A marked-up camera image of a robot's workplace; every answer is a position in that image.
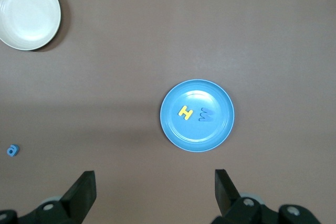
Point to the blue lowercase letter e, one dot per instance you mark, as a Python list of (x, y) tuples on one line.
[(12, 151)]

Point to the blue uppercase letter W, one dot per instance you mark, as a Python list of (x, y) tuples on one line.
[(206, 116)]

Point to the yellow uppercase letter H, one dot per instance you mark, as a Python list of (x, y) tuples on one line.
[(186, 113)]

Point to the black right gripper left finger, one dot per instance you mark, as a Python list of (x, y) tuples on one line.
[(78, 197)]

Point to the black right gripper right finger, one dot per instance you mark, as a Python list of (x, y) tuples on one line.
[(228, 203)]

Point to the blue plate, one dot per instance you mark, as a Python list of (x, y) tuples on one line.
[(197, 137)]

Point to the beige plate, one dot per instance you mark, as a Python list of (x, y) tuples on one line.
[(26, 11)]

